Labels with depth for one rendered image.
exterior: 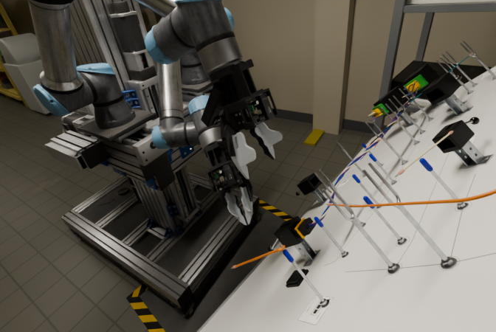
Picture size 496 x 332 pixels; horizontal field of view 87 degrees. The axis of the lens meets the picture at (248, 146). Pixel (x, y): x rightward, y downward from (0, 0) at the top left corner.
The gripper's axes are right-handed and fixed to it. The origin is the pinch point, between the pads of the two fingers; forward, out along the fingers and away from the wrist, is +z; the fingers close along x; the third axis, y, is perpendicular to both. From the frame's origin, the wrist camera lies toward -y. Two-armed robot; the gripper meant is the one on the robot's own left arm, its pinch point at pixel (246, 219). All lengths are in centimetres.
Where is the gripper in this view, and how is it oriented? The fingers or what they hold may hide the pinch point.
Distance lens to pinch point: 68.4
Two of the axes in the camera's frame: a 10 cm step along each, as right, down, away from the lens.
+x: 9.0, -4.2, -1.3
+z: 3.7, 8.7, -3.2
